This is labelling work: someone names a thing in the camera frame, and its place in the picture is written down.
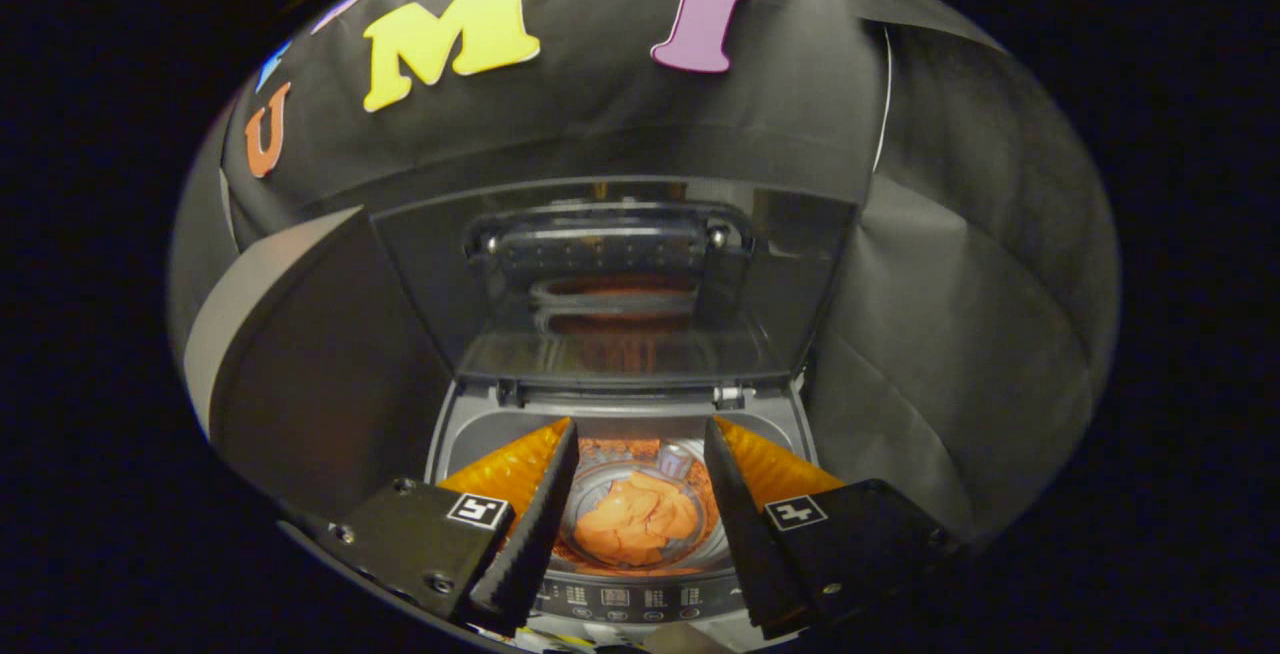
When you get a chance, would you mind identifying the grey cabinet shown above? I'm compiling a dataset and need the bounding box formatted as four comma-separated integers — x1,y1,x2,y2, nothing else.
183,206,456,525

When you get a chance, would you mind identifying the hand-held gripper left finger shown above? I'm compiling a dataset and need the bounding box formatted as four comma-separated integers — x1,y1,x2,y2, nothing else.
318,417,581,638

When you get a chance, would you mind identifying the grey washing machine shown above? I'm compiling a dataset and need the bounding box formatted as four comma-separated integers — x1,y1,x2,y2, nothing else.
425,379,821,653

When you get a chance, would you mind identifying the black backdrop cloth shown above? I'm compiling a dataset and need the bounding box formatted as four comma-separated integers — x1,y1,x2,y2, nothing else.
168,0,1121,535

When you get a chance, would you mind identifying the orange polo shirt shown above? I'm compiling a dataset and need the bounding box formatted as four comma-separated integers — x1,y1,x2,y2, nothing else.
573,471,701,567

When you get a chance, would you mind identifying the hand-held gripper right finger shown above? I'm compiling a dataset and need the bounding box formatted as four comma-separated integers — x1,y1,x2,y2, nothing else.
703,416,966,640

